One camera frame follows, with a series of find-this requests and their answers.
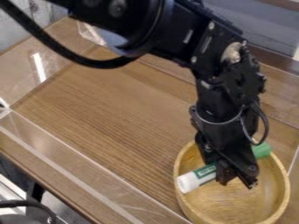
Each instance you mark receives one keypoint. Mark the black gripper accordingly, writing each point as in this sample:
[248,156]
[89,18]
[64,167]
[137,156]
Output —
[225,141]

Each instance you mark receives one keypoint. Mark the clear acrylic front wall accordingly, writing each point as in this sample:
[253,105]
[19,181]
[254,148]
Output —
[84,183]

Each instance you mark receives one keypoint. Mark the brown wooden bowl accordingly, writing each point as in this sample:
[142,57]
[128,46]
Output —
[232,204]

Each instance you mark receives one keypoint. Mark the green and white marker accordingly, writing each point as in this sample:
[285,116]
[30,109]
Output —
[204,175]

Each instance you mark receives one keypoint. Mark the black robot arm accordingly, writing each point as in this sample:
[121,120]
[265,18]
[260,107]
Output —
[180,30]

